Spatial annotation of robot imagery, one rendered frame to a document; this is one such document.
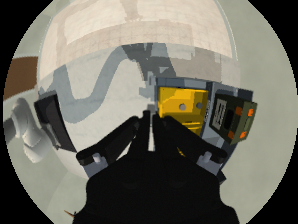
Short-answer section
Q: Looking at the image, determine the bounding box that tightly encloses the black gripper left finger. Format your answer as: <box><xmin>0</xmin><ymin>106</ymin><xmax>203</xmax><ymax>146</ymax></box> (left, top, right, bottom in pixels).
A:
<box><xmin>76</xmin><ymin>104</ymin><xmax>151</xmax><ymax>189</ymax></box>

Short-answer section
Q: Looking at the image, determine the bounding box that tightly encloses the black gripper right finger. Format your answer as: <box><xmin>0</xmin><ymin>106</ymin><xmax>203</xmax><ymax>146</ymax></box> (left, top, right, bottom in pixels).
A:
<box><xmin>151</xmin><ymin>104</ymin><xmax>228</xmax><ymax>188</ymax></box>

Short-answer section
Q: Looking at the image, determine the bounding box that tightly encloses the grey metal shelf rack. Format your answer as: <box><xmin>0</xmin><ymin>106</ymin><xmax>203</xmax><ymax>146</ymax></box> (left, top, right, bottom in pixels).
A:
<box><xmin>149</xmin><ymin>76</ymin><xmax>254</xmax><ymax>170</ymax></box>

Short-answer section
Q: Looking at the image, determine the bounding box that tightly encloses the black case with orange latches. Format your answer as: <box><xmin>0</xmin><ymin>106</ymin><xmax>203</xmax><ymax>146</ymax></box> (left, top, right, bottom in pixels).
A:
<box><xmin>216</xmin><ymin>169</ymin><xmax>227</xmax><ymax>185</ymax></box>

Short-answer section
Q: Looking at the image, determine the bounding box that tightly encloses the dark green case with orange latches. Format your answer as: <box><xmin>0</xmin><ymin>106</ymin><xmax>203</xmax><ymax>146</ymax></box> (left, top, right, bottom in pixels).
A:
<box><xmin>209</xmin><ymin>93</ymin><xmax>258</xmax><ymax>145</ymax></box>

